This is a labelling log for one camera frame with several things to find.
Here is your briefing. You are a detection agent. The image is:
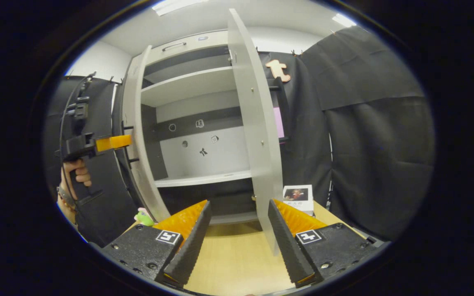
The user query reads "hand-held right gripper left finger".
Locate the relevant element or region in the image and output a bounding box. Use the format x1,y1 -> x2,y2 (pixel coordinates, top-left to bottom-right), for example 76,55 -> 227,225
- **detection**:
101,200 -> 212,287

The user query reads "black backdrop cloth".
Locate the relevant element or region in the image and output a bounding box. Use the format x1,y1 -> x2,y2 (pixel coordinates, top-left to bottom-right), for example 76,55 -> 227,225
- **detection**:
262,25 -> 436,241
44,76 -> 147,247

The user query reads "small ceiling light panel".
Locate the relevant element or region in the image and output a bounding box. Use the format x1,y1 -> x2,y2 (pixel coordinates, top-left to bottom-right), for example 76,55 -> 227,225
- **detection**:
332,13 -> 357,28

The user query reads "grey cabinet top drawer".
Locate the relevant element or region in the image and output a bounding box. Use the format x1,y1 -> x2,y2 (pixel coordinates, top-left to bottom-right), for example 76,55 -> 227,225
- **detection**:
144,30 -> 229,64

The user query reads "large ceiling light panel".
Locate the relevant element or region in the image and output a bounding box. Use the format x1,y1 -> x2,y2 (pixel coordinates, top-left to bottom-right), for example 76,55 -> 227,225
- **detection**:
151,0 -> 211,16

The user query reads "grey double-door shoe cabinet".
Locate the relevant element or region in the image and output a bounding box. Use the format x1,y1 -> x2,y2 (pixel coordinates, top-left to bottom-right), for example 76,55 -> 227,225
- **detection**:
126,30 -> 262,231

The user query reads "green and pink toy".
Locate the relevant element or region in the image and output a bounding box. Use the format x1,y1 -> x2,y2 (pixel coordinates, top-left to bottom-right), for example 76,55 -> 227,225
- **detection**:
134,208 -> 155,227

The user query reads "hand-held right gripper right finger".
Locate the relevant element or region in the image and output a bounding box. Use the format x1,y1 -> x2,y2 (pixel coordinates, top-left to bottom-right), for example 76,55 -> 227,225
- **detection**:
267,199 -> 379,286

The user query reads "grey cabinet door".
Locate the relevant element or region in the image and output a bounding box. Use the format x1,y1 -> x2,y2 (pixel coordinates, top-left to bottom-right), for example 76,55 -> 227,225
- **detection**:
228,8 -> 283,256
122,45 -> 171,222

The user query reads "black door handle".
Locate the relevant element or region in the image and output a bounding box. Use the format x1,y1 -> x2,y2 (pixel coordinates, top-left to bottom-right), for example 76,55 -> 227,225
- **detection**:
123,125 -> 139,163
268,77 -> 291,143

